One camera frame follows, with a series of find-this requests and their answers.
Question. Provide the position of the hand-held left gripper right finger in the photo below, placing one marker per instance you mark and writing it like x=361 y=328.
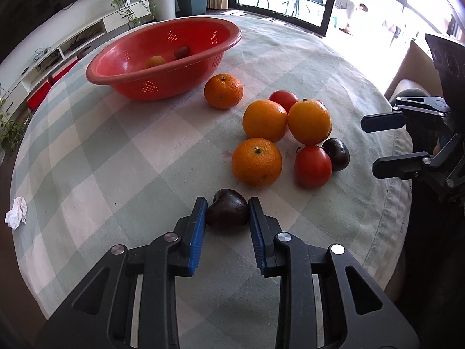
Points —
x=256 y=232

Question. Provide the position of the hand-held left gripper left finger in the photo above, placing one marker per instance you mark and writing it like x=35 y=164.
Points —
x=198 y=232

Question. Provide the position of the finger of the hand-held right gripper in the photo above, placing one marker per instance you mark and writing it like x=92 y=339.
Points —
x=385 y=121
x=396 y=167

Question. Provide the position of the dark purple plum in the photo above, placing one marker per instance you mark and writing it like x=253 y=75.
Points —
x=227 y=209
x=338 y=153

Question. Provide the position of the orange tangerine with stem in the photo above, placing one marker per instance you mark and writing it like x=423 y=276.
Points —
x=257 y=162

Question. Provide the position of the smooth orange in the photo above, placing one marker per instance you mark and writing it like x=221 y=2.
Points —
x=265 y=120
x=309 y=122

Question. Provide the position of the red plastic colander basket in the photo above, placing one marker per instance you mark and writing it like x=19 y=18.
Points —
x=163 y=80

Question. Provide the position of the beige sofa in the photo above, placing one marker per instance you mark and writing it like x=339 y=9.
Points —
x=403 y=72

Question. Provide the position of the red tomato with stem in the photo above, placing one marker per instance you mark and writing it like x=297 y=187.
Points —
x=313 y=166

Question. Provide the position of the ribbed orange tangerine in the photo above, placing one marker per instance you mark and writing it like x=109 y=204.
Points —
x=223 y=91

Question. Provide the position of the small yellow fruit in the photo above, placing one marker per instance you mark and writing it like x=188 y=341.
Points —
x=155 y=61

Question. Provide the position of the small dark red fruit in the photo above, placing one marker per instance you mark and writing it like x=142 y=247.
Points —
x=181 y=51

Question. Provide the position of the crumpled white tissue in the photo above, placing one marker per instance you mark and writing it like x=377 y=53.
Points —
x=16 y=212

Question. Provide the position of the red storage box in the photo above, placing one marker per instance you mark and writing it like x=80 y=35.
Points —
x=38 y=96

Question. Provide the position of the leafy floor plant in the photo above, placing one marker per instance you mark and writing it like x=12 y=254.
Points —
x=9 y=127

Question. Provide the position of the white television cabinet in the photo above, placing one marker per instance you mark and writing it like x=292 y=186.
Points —
x=109 y=18

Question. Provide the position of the black wall television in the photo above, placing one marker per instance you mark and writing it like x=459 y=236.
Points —
x=36 y=0

